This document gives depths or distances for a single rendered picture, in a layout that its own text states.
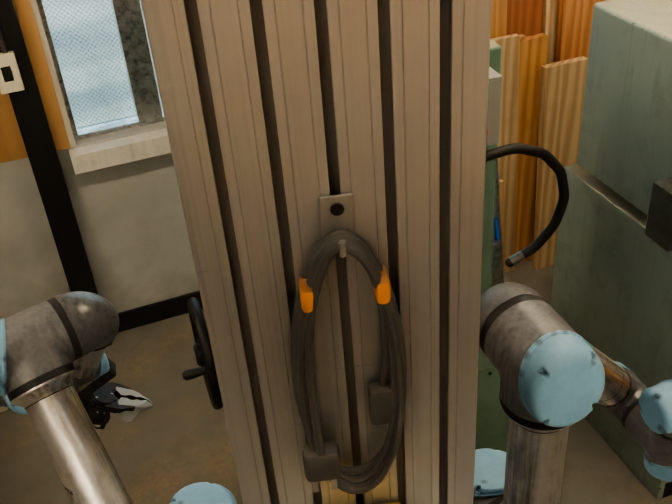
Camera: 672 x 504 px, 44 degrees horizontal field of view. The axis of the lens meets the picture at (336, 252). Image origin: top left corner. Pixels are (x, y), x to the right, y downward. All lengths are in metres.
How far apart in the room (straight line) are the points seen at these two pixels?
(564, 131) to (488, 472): 2.18
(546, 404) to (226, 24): 0.70
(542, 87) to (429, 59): 2.75
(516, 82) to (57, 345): 2.28
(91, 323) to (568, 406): 0.80
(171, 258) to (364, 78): 2.88
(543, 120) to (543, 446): 2.31
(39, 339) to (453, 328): 0.86
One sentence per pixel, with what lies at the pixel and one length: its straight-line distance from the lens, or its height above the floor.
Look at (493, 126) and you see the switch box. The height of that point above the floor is 1.37.
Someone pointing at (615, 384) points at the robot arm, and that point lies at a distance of 1.49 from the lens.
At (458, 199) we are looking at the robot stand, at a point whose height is 1.83.
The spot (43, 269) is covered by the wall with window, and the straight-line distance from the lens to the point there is 3.43.
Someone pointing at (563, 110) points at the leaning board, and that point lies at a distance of 3.46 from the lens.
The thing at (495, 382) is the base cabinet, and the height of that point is 0.65.
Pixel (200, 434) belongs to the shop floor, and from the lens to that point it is 3.10.
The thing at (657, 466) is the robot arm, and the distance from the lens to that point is 1.51.
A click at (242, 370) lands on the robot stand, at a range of 0.79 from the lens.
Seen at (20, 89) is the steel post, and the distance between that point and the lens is 2.98.
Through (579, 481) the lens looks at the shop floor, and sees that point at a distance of 2.91.
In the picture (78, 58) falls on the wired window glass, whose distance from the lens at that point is 3.15.
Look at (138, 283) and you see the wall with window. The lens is 3.52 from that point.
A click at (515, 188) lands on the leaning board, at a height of 0.40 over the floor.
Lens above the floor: 2.20
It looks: 35 degrees down
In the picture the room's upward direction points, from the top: 5 degrees counter-clockwise
